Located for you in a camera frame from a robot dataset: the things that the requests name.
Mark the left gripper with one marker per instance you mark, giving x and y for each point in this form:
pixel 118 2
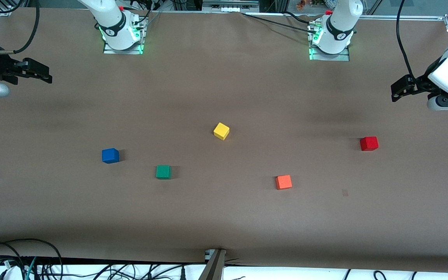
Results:
pixel 419 83

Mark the green cube block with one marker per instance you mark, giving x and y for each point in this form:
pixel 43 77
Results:
pixel 163 172

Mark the yellow cube block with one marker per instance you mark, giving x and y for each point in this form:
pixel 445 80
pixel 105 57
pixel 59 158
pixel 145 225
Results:
pixel 221 131

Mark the blue cube block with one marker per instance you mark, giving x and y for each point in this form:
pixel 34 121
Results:
pixel 110 155

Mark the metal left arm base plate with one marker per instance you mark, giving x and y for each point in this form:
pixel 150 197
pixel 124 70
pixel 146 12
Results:
pixel 344 57

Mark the aluminium profile bar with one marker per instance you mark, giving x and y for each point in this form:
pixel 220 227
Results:
pixel 213 268

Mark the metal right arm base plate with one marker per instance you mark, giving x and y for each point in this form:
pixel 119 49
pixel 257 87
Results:
pixel 136 48

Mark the red cube block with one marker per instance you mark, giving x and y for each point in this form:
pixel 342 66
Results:
pixel 369 143

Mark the orange cube block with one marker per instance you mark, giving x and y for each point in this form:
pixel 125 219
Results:
pixel 284 182

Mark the white power strip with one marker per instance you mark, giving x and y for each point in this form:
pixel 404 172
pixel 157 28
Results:
pixel 230 5

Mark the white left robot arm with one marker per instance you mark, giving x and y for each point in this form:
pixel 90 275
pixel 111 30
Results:
pixel 338 19

